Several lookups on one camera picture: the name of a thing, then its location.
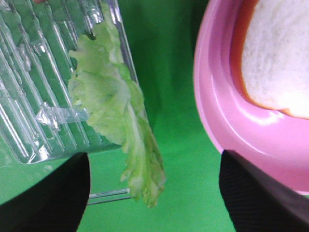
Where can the green lettuce leaf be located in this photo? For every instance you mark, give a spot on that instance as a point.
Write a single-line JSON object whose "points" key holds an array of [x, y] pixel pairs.
{"points": [[102, 85]]}

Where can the clear left plastic container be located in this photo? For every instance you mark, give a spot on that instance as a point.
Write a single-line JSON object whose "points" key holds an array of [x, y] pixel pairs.
{"points": [[40, 127]]}

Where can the green tablecloth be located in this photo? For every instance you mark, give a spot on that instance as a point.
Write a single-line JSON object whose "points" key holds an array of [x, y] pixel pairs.
{"points": [[161, 35]]}

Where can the bread slice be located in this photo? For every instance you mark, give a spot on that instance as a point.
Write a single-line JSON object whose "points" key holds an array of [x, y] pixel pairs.
{"points": [[269, 55]]}

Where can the bacon strip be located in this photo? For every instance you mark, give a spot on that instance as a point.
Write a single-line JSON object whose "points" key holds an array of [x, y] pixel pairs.
{"points": [[39, 1]]}

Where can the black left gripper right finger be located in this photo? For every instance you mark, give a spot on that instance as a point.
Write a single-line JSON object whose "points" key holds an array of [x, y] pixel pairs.
{"points": [[258, 203]]}

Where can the pink round plate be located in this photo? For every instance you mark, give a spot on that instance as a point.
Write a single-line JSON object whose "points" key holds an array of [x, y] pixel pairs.
{"points": [[276, 143]]}

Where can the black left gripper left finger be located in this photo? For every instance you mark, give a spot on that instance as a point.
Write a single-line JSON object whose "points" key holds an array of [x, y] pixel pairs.
{"points": [[55, 204]]}

